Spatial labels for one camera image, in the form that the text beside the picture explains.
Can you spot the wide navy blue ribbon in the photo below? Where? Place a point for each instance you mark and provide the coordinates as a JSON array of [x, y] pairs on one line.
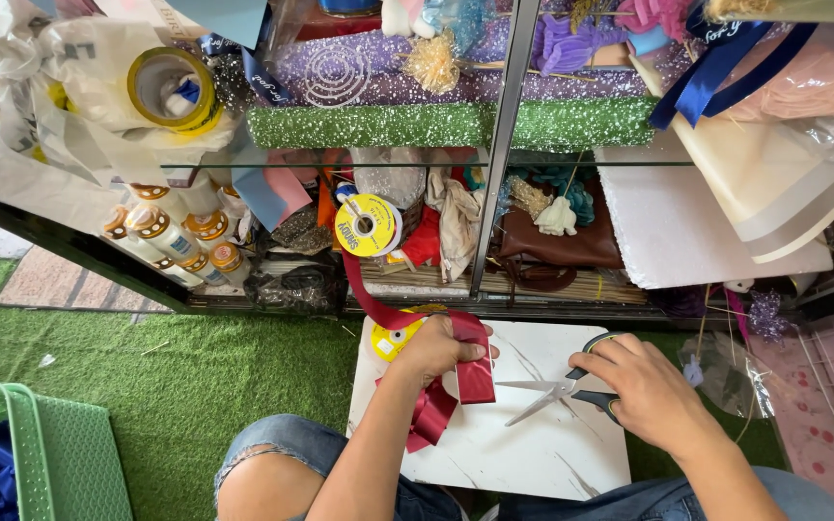
[[706, 79]]

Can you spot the green glitter mesh roll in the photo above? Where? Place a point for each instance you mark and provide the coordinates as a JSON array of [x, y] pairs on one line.
[[388, 124]]

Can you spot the teal fabric flowers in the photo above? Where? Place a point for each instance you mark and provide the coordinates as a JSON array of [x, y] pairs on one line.
[[582, 202]]

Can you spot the cream wrapping paper sheets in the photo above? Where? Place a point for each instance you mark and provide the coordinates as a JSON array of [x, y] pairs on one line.
[[786, 188]]

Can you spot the purple ruffled fabric flower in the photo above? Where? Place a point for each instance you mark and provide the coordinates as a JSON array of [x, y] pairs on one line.
[[569, 47]]

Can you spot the green artificial grass mat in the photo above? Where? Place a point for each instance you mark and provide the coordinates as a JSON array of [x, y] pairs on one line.
[[207, 376]]

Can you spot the person's left fingers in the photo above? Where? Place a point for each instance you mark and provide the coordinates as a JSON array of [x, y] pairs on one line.
[[478, 353]]

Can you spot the black mesh bundle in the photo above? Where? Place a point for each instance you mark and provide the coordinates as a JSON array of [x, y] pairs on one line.
[[294, 286]]

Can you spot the white foam sheet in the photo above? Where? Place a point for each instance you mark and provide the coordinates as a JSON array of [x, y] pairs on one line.
[[677, 231]]

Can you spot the gold mesh flower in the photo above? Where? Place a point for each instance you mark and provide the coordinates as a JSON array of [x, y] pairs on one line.
[[431, 65]]

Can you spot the person's right leg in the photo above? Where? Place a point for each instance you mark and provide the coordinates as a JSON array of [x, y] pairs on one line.
[[649, 503]]

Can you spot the white marble pattern board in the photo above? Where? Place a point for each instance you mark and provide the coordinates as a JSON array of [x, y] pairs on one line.
[[533, 448]]

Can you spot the black glass display cabinet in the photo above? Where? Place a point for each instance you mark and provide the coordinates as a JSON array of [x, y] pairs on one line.
[[504, 145]]

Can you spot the yellow adhesive tape roll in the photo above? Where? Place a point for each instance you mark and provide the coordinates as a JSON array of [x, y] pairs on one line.
[[205, 108]]

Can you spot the person's leg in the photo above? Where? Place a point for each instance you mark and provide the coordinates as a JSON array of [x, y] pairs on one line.
[[272, 470], [649, 503]]

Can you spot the small yellow ribbon spool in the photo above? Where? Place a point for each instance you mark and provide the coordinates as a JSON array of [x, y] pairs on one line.
[[390, 341]]

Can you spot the clear cellophane wrap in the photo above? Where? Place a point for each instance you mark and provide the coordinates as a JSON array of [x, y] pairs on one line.
[[732, 376]]

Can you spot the person's left hand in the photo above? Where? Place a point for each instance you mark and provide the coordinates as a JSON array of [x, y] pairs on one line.
[[431, 351]]

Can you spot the person's right fingers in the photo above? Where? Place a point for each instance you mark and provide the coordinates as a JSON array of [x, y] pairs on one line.
[[598, 356]]

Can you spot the group of white glue bottles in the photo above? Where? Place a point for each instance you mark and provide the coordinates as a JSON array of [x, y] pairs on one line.
[[163, 233]]

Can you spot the large yellow ribbon spool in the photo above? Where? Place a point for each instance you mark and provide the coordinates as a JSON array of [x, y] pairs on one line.
[[359, 242]]

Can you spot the white fabric flower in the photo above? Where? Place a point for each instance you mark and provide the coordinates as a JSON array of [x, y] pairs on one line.
[[556, 217]]

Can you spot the white plastic bag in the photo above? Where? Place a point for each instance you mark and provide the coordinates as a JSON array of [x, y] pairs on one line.
[[62, 166]]

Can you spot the person's left leg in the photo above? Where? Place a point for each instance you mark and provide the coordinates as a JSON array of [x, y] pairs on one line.
[[272, 470]]

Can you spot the narrow navy printed ribbon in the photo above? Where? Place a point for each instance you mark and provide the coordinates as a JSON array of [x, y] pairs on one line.
[[259, 78]]

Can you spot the purple glitter mesh roll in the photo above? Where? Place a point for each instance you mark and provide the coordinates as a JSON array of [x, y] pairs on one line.
[[460, 83]]

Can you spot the green plastic basket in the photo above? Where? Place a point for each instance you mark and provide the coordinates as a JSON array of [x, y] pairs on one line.
[[62, 456]]

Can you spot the bamboo stick mat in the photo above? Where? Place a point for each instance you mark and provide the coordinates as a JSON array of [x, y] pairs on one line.
[[533, 283]]

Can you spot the purple glitter pick decoration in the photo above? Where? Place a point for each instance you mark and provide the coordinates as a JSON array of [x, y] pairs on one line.
[[768, 315]]

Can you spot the beige crumpled cloth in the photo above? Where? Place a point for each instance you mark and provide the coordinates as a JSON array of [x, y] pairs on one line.
[[460, 224]]

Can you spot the person's right hand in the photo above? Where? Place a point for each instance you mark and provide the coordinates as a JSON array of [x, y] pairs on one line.
[[649, 394]]

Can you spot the dark red satin ribbon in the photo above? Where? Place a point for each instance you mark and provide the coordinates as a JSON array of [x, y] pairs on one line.
[[475, 376]]

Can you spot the pink mesh wrap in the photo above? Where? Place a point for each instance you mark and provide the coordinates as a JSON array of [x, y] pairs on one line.
[[808, 79]]

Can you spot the brown leather bag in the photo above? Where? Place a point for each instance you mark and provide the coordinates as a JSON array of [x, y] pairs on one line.
[[562, 246]]

